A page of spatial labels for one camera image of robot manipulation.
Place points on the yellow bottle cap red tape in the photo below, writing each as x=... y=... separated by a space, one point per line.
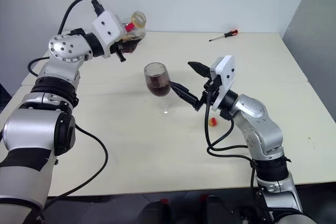
x=213 y=122

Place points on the plastic bottle with dark liquid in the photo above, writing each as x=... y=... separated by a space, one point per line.
x=136 y=32

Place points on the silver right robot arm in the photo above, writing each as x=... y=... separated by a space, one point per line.
x=257 y=119

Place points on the grey partition panel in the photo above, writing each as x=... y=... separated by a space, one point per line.
x=315 y=45

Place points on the dark blue gridded object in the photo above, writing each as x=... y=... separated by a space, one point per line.
x=4 y=98

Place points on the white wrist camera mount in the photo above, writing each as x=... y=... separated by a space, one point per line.
x=107 y=27
x=223 y=69

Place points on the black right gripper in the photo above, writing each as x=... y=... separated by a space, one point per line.
x=211 y=90

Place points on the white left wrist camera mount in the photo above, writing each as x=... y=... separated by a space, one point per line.
x=107 y=27

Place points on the clear wine glass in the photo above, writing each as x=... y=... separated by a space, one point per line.
x=157 y=85

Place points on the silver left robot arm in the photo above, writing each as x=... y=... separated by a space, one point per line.
x=65 y=48

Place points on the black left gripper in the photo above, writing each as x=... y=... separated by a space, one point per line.
x=116 y=47

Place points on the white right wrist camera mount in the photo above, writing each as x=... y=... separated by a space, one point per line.
x=223 y=69

